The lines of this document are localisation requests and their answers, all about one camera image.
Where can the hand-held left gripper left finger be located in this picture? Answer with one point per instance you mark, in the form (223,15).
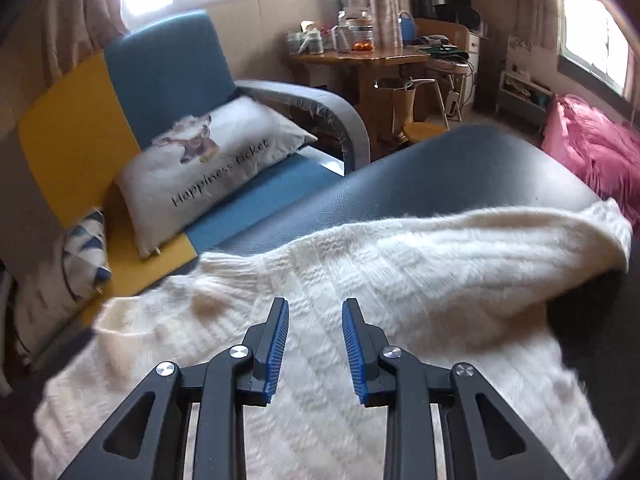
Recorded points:
(277,355)

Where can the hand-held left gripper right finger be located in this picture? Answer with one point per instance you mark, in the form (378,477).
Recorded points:
(352,355)

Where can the white knit sweater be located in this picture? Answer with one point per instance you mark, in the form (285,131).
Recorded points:
(400,260)

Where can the black leather bench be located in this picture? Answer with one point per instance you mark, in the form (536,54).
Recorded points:
(450,175)

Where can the white printed cushion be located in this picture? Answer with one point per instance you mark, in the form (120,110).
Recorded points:
(215,160)

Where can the round wooden stool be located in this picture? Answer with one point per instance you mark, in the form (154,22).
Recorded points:
(425,131)

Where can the wooden desk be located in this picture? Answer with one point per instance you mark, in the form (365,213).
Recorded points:
(370,75)

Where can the blue yellow grey sofa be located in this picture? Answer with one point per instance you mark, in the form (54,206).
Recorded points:
(165,70)

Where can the white shelf unit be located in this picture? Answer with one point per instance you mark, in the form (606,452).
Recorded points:
(525,95)

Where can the row of small glass jars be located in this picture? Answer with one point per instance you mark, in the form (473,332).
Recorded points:
(307,42)

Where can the pink blanket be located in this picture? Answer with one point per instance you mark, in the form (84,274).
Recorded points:
(595,150)

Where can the glass jar with oranges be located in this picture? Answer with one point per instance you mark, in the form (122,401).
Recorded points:
(356,30)

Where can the blue jug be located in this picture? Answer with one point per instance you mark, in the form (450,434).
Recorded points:
(407,30)

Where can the black electronic appliance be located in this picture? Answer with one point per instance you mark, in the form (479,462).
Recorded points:
(440,0)

